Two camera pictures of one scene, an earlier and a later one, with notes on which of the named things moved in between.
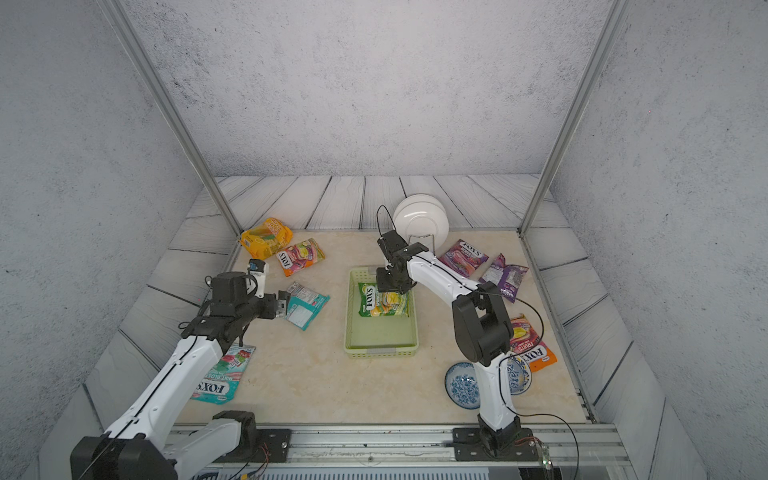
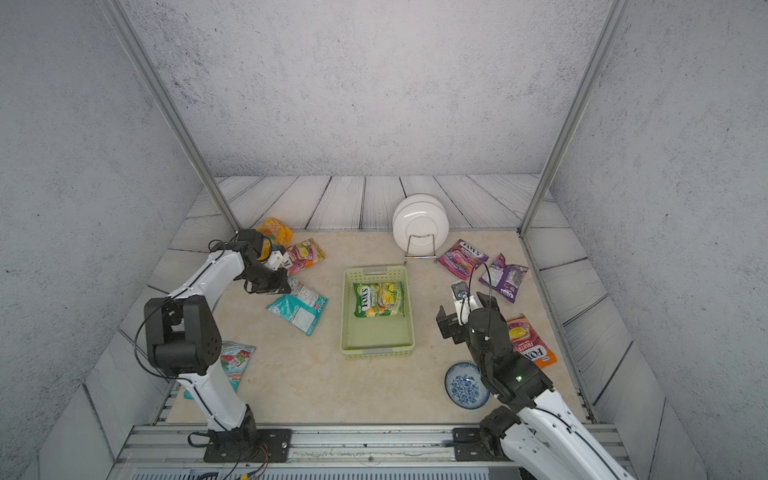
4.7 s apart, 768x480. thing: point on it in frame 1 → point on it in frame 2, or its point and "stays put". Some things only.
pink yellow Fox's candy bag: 299,256 stays put
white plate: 422,218 stays put
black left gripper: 271,309 → 278,286
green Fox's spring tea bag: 373,302 stays put
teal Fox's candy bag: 305,306 stays put
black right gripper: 380,272 → 450,322
